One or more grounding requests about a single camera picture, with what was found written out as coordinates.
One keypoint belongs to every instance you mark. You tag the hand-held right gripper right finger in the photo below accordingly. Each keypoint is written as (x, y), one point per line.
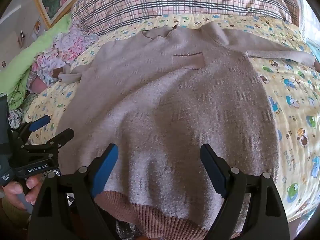
(212, 170)

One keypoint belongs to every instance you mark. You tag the person's left hand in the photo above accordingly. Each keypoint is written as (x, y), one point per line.
(15, 192)

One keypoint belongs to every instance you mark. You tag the pink plaid quilt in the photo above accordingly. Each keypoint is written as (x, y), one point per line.
(175, 2)

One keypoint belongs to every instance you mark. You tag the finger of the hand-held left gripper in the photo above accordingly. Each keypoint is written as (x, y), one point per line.
(62, 136)
(38, 123)

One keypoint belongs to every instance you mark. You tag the light green blanket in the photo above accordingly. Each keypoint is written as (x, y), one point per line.
(30, 52)

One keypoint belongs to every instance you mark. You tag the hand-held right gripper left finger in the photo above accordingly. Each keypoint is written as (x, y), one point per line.
(105, 170)

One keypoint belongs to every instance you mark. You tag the yellow bear-print bed sheet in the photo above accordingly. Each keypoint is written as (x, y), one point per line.
(292, 110)

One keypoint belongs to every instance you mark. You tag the pink floral cloth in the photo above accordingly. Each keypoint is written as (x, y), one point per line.
(65, 45)

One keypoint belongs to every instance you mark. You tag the beige knit sweater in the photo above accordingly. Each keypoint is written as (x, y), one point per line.
(160, 100)

